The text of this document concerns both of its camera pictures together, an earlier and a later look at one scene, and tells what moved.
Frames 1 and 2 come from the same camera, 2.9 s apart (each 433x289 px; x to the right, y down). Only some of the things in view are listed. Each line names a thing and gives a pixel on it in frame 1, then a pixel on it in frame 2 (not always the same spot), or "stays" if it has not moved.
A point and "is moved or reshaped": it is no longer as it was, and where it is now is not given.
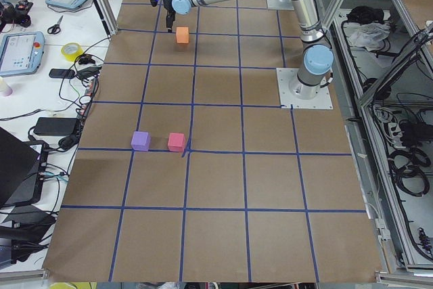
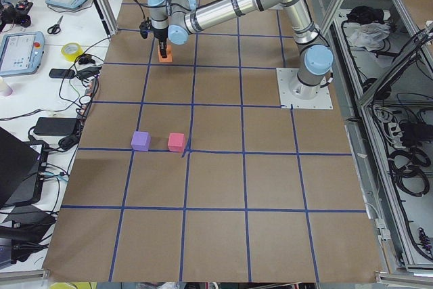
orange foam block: x=183 y=34 is moved or reshaped
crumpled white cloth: x=370 y=35 stays
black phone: x=61 y=73 stays
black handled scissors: x=55 y=28 stays
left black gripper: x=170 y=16 → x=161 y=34
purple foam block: x=141 y=141 stays
